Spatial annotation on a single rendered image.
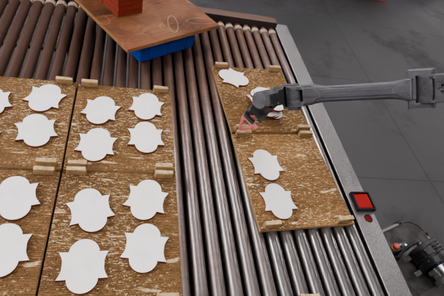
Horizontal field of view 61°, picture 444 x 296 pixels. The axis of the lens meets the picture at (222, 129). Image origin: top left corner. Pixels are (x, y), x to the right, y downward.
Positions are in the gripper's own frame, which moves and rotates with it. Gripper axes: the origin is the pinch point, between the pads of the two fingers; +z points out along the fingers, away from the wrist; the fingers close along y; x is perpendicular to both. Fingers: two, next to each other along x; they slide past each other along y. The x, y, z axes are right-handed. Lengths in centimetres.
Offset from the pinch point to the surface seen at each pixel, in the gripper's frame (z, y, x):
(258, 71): 8.7, -43.7, -8.0
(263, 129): 4.0, -9.7, 8.5
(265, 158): 1.5, 5.6, 14.4
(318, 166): -5.1, -5.3, 31.7
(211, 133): 12.4, 4.9, -5.6
